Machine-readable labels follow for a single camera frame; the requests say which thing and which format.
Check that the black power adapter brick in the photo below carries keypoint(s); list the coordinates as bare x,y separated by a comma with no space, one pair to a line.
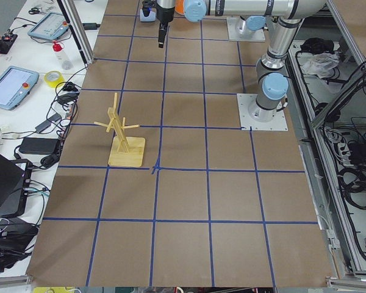
41,146

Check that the white crumpled cloth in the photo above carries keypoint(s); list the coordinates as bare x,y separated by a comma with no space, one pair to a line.
321,65

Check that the small black charger brick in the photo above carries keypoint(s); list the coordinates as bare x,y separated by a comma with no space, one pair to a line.
47,123

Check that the yellow tape roll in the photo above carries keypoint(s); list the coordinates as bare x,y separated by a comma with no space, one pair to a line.
54,79

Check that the orange can with silver lid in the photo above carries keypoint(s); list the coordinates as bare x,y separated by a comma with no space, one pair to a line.
179,7

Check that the black laptop computer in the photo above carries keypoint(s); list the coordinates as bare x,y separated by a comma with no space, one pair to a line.
15,176

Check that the light blue plastic cup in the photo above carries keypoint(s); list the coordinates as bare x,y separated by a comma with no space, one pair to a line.
147,15

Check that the upper blue teach pendant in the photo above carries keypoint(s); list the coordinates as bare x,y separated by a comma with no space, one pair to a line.
51,27

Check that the red capped squeeze bottle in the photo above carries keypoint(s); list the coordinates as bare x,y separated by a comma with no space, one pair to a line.
61,56

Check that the lower blue teach pendant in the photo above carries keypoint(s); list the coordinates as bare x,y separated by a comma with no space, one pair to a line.
15,84

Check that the blue teach pendant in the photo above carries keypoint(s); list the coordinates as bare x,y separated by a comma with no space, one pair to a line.
15,84
51,27

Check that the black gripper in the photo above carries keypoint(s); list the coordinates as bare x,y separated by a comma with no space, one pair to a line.
163,14

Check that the aluminium frame post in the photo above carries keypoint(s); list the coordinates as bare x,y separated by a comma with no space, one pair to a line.
71,15

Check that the wooden cup tree stand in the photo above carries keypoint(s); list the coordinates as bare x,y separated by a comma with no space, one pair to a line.
125,151

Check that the black scissors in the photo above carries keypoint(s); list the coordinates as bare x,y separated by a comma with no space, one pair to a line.
34,11

